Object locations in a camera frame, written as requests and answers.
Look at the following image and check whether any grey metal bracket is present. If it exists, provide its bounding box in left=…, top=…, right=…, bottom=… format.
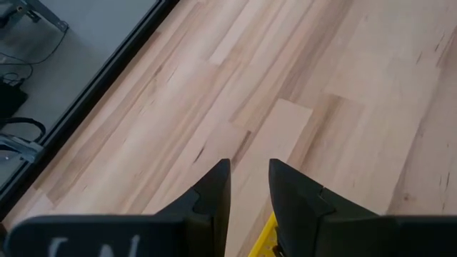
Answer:
left=0, top=134, right=44, bottom=163

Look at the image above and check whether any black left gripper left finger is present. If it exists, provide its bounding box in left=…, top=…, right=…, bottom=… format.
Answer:
left=3, top=158, right=232, bottom=257

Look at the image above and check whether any thin black floor cable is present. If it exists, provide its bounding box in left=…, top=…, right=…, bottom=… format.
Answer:
left=0, top=26, right=69, bottom=67

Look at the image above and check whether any yellow plastic basket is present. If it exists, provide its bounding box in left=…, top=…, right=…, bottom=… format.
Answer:
left=248, top=212, right=283, bottom=257

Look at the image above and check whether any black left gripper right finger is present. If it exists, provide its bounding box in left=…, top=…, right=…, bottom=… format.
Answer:
left=268, top=158, right=457, bottom=257

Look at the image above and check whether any black bag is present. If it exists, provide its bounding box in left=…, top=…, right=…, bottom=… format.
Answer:
left=0, top=80, right=29, bottom=119

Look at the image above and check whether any grey metal leg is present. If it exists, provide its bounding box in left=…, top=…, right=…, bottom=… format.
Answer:
left=0, top=0, right=69, bottom=34

